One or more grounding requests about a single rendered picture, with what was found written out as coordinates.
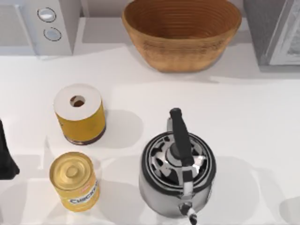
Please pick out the yellow canister with white lid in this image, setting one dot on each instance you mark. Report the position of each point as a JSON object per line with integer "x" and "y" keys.
{"x": 79, "y": 117}

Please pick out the brown woven basket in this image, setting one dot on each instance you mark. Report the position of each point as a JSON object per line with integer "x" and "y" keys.
{"x": 181, "y": 39}

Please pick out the yellow can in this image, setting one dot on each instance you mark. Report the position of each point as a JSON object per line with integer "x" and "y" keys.
{"x": 73, "y": 180}

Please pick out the pale blue microwave knob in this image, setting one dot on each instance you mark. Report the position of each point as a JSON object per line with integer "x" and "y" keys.
{"x": 52, "y": 34}

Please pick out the white microwave knob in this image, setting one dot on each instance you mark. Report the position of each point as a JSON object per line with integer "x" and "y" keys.
{"x": 46, "y": 13}

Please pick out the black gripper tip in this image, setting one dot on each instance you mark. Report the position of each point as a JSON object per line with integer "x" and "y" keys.
{"x": 5, "y": 157}

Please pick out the pale microwave oven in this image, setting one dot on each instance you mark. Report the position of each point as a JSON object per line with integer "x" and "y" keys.
{"x": 21, "y": 23}

